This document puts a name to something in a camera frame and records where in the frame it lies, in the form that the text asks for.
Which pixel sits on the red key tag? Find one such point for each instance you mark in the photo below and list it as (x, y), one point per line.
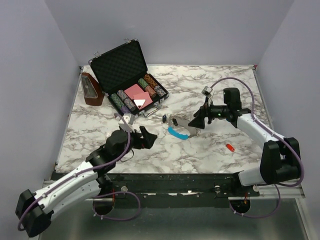
(230, 147)

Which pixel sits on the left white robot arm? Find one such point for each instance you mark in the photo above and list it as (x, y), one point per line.
(35, 209)

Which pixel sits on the black key fob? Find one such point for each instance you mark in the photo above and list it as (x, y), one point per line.
(164, 118)
(175, 122)

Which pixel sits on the red playing card deck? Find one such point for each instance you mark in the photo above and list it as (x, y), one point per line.
(136, 92)

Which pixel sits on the black mounting rail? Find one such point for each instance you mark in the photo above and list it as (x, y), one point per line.
(160, 191)

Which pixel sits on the white dealer button card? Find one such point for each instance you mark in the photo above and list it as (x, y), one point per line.
(139, 103)

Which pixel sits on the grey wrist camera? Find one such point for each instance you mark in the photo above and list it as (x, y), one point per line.
(207, 91)
(126, 120)

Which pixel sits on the blue silver carabiner keyring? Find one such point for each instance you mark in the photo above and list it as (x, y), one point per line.
(182, 131)

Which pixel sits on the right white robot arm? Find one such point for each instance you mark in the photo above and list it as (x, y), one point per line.
(280, 155)

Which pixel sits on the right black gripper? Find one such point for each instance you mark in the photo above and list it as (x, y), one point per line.
(205, 111)

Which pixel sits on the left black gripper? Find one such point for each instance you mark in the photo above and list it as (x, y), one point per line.
(148, 141)

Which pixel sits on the black poker chip case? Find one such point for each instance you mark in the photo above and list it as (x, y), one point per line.
(121, 68)

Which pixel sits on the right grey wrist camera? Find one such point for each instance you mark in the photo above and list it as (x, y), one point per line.
(207, 91)

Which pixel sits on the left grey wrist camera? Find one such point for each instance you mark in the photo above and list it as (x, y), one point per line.
(126, 120)

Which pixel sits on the brown wooden metronome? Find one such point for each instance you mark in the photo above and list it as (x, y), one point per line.
(92, 92)

